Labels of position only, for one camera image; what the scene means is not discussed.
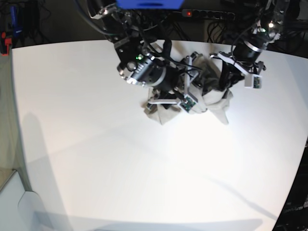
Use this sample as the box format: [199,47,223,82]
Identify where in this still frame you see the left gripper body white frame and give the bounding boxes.
[209,52,266,82]

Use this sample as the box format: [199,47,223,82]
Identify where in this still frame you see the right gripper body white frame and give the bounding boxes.
[146,52,203,108]

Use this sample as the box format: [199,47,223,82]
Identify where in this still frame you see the grey t-shirt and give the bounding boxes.
[144,56,233,125]

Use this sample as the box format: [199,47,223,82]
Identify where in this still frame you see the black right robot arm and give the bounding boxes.
[74,0,202,112]

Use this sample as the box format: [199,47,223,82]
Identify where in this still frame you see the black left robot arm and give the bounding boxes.
[210,0,290,90]

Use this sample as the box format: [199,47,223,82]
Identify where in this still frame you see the blue box at top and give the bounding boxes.
[116,0,184,10]

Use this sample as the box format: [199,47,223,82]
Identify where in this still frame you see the red and black clamp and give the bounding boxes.
[0,31,12,56]

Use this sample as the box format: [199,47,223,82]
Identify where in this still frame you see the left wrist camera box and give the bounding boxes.
[244,74,262,89]

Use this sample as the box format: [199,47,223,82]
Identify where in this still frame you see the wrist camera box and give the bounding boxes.
[179,97,196,113]
[244,74,262,89]

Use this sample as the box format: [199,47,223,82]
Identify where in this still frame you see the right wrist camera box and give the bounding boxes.
[179,97,196,113]

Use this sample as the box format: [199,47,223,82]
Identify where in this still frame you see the black power strip red switch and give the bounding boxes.
[181,9,235,20]

